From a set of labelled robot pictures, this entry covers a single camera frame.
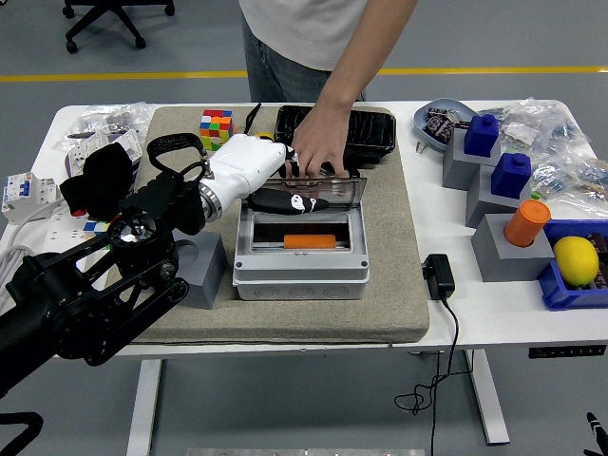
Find white circuit breaker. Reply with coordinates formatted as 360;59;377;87
0;171;62;224

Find black glossy case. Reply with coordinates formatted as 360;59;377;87
274;104;398;167

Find black power adapter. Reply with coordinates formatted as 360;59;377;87
422;253;456;301

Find orange cylinder battery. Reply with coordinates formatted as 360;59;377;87
503;199;552;248
283;234;338;251

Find yellow lemon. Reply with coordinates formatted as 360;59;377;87
553;236;600;289

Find person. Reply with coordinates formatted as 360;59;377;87
239;0;368;104

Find black office chair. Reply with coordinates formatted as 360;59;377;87
62;0;176;54

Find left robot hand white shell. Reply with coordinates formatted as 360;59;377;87
204;133;330;218

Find blue-grey dish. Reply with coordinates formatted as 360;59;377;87
412;98;479;153

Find grey block with round hole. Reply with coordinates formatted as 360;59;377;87
173;230;228;311
470;213;557;284

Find person's hand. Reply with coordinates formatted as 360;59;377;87
289;100;357;197

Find black cloth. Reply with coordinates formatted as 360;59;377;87
59;142;136;220

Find dark snack packet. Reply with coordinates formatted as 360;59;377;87
427;106;471;129
424;113;455;143

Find colourful puzzle cube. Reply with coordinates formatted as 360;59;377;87
83;217;116;238
199;108;238;152

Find white socket pack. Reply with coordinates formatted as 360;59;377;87
64;130;143;177

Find black table control panel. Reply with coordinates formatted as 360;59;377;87
527;345;608;361

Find white power strip cable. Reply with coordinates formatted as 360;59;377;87
0;197;67;314

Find grey electrical box clear lid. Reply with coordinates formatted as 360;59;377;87
232;176;371;302

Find white table leg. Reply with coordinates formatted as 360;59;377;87
463;349;512;447
125;358;163;456

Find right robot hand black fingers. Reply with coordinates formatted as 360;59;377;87
582;410;608;456

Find blue plastic block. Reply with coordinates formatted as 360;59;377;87
463;113;501;158
489;151;532;200

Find black adapter cord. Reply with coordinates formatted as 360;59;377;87
394;296;461;456

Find yellow tape measure round label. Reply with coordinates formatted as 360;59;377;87
241;102;276;143

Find dark packets in bin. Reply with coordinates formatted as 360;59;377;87
588;231;608;292

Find grey-brown mat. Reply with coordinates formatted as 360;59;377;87
96;104;431;347

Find clear bag of parts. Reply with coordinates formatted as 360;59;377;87
477;98;593;158
529;154;608;206
54;102;156;153

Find blue plastic bin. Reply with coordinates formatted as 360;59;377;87
536;218;608;313

